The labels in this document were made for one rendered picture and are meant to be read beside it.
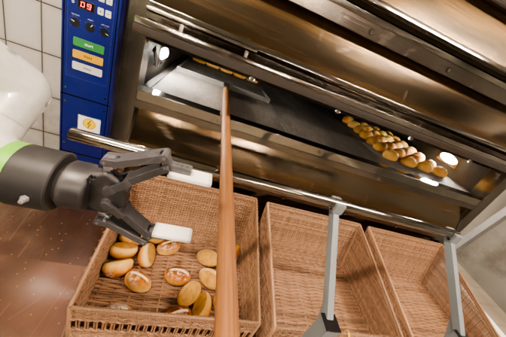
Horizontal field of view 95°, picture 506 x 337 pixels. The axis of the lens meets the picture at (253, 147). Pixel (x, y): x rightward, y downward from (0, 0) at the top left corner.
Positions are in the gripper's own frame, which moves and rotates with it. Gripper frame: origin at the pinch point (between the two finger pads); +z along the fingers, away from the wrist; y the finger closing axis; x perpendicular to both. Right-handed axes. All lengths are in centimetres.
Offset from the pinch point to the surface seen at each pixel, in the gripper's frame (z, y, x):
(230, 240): 6.4, -0.8, 6.2
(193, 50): -10.3, -20.1, -40.5
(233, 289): 6.8, -0.7, 13.9
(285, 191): 23.9, 3.4, -17.2
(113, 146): -20.2, 3.3, -18.0
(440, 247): 150, 37, -49
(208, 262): 17, 57, -32
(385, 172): 87, 3, -54
